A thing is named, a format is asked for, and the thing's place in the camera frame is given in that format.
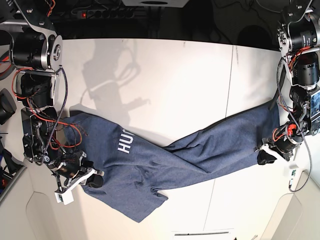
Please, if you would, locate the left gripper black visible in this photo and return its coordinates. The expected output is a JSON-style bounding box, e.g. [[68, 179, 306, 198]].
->
[[255, 136, 303, 170]]

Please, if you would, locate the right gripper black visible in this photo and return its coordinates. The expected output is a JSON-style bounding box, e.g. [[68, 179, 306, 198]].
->
[[48, 150, 104, 192]]

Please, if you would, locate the blue grey t-shirt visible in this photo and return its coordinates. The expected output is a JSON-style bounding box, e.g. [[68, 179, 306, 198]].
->
[[64, 103, 280, 223]]

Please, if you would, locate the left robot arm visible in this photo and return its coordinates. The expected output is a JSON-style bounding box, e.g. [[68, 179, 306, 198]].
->
[[256, 0, 320, 165]]

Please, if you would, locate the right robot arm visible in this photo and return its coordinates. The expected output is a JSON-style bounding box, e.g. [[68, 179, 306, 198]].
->
[[0, 0, 104, 196]]

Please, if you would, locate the black round object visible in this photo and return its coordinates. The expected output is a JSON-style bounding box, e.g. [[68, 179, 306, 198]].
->
[[0, 88, 17, 125]]

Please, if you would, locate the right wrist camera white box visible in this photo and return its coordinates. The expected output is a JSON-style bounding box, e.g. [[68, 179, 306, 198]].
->
[[54, 189, 74, 205]]

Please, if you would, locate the braided camera cable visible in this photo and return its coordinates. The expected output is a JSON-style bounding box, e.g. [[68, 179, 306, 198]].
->
[[276, 57, 313, 193]]

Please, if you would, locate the white power strip red switch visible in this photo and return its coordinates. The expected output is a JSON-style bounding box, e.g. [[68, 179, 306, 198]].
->
[[71, 7, 150, 20]]

